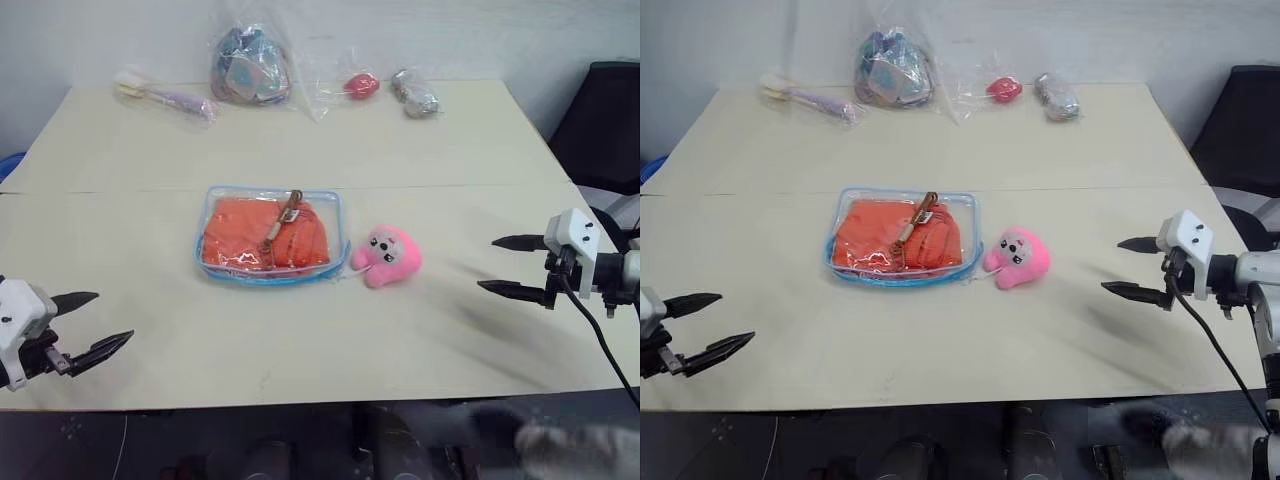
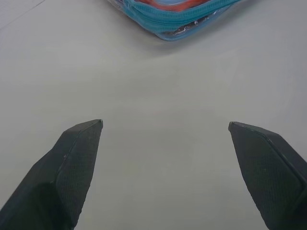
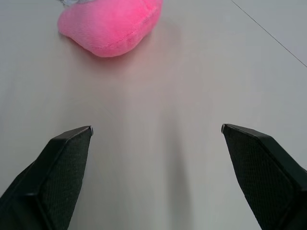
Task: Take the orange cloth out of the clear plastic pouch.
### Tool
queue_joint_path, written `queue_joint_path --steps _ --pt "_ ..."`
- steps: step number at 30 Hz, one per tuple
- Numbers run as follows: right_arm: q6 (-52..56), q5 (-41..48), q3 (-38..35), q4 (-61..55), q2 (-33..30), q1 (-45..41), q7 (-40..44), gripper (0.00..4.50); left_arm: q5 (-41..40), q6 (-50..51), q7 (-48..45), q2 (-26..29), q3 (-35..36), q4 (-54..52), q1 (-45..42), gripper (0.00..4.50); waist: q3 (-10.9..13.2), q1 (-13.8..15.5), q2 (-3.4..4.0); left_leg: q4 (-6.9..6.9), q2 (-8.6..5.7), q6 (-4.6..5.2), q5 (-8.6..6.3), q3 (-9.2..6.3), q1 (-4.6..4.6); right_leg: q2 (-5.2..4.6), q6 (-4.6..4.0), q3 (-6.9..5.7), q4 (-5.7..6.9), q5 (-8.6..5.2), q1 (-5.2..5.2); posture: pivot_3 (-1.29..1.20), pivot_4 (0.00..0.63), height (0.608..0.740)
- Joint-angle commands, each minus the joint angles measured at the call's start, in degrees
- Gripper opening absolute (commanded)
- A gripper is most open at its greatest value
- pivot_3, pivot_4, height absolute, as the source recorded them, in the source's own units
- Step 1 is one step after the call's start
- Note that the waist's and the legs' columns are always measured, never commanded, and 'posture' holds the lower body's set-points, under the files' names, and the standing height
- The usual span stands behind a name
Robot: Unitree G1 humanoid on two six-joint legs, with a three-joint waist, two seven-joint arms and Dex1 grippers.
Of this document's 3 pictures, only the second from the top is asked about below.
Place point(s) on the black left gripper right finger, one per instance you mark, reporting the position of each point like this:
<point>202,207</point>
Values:
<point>266,172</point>

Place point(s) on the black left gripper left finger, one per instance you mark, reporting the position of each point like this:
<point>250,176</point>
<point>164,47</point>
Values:
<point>60,182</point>

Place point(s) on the clear pouch with blue zipper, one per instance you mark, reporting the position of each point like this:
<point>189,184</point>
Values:
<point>165,21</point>

